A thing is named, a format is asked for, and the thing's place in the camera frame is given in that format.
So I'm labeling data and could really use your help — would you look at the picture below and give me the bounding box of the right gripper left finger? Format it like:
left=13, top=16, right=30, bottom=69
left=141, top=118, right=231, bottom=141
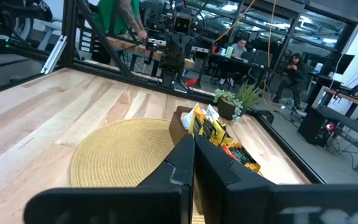
left=23, top=134, right=195, bottom=224

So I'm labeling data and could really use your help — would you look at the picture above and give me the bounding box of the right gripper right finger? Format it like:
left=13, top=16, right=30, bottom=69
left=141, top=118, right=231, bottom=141
left=194, top=134, right=358, bottom=224

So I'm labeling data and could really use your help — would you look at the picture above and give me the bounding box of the wooden tea box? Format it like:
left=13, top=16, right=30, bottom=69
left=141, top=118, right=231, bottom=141
left=168, top=105, right=204, bottom=215

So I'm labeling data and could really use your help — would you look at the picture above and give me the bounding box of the round woven placemat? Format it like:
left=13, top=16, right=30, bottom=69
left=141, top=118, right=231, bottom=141
left=70, top=118, right=205, bottom=224

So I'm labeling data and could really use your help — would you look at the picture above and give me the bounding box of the potted green succulent plant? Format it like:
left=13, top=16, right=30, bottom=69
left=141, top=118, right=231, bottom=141
left=213, top=81, right=262, bottom=123

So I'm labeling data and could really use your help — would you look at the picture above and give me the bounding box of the black computer tower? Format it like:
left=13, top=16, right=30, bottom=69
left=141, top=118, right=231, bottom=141
left=297, top=107, right=337, bottom=146

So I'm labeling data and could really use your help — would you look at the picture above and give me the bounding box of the person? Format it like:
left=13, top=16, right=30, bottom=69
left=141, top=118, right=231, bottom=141
left=230, top=37, right=249, bottom=60
left=272, top=52, right=308, bottom=110
left=90, top=0, right=149, bottom=65

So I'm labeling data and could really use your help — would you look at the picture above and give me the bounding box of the wooden workbench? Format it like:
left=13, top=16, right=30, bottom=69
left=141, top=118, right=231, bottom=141
left=107, top=35, right=195, bottom=69

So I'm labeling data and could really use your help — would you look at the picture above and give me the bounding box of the black monitor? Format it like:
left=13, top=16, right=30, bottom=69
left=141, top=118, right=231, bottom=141
left=334, top=54, right=356, bottom=75

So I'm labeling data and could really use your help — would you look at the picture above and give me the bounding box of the silver aluminium extrusion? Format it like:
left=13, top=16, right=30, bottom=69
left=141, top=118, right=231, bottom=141
left=40, top=34, right=68, bottom=75

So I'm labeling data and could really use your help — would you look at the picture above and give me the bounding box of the yellow hanging cable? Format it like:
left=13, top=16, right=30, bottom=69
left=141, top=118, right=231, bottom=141
left=261, top=0, right=278, bottom=108

